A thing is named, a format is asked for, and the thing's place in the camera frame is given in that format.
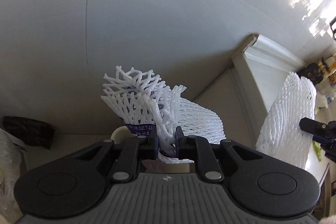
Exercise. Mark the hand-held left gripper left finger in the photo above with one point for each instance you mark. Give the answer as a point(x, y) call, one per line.
point(156, 146)

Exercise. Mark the black plastic bag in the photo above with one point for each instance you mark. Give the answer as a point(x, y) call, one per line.
point(26, 132)

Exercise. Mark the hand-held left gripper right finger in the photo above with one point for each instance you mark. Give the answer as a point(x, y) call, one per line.
point(178, 142)

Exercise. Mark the crumpled white tissue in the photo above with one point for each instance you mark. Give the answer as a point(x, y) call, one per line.
point(320, 100)

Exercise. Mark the white bottle with yellow cap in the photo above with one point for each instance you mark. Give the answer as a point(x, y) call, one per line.
point(332, 62)

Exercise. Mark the clear plastic bag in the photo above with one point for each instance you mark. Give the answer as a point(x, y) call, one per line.
point(9, 158)

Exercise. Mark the fine white foam net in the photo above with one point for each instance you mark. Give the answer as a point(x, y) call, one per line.
point(202, 121)
point(286, 121)

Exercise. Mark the dark soy sauce bottle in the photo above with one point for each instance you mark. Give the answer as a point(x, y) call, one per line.
point(311, 73)

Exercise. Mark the beige trash bin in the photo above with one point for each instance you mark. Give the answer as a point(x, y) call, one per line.
point(118, 132)

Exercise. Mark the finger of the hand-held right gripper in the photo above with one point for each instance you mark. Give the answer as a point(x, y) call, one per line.
point(315, 127)
point(324, 139)

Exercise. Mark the coarse white foam net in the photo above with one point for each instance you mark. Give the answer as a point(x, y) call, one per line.
point(136, 129)

